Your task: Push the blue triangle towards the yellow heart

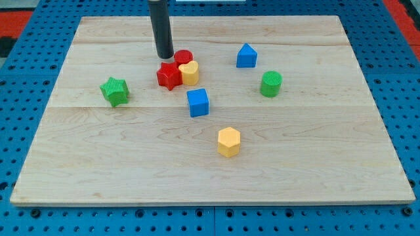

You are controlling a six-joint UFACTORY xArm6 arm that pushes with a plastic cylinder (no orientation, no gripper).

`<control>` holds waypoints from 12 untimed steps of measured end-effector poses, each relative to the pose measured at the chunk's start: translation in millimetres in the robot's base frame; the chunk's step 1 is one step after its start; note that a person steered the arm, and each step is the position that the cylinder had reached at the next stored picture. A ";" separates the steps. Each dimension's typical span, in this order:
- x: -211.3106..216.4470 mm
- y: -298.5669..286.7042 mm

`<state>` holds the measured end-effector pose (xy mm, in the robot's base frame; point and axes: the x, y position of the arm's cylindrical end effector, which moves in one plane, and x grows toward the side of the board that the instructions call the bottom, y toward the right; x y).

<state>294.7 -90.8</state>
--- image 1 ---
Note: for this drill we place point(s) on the green cylinder block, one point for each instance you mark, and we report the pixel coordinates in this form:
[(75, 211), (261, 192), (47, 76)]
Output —
[(270, 84)]

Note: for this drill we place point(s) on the red cylinder block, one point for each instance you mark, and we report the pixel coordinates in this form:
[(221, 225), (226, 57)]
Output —
[(183, 57)]

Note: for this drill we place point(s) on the green star block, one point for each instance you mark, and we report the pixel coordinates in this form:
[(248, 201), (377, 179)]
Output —
[(115, 91)]

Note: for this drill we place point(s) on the light wooden board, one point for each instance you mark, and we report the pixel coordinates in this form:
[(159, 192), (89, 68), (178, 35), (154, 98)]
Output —
[(320, 141)]

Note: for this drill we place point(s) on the yellow hexagon block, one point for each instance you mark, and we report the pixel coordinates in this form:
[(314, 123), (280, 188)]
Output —
[(229, 141)]

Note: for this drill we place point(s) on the red star block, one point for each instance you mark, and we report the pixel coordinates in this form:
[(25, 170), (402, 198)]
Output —
[(168, 75)]

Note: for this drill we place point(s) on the yellow heart block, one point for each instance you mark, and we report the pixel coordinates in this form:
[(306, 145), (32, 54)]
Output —
[(190, 73)]

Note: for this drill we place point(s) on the blue cube block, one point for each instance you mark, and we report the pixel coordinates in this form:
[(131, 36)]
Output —
[(198, 102)]

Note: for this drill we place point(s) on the blue triangle block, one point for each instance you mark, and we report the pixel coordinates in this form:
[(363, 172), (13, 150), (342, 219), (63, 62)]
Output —
[(246, 57)]

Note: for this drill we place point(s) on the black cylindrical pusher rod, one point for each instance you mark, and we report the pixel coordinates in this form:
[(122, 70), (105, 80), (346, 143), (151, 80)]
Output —
[(161, 26)]

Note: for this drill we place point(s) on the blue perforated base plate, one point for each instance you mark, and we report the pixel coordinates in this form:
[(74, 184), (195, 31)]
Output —
[(35, 36)]

